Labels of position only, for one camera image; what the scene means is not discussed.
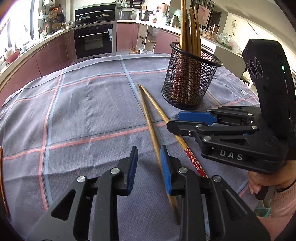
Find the red-patterned wooden chopstick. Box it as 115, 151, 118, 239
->
140, 85, 208, 178

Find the plain wooden chopstick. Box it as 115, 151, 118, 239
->
137, 84, 180, 223

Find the pink sleeve right forearm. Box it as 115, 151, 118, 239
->
258, 183, 295, 240

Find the right hand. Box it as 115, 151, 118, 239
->
248, 160, 295, 194

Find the black mesh utensil cup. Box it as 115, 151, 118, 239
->
162, 42, 223, 110

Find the chopstick in cup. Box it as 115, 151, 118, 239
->
180, 0, 186, 51
194, 6, 201, 57
189, 7, 197, 56

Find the grey plaid tablecloth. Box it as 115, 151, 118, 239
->
0, 53, 261, 241

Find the steel cooking pot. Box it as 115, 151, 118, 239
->
138, 9, 153, 21

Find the black built-in oven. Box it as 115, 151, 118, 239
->
74, 3, 117, 61

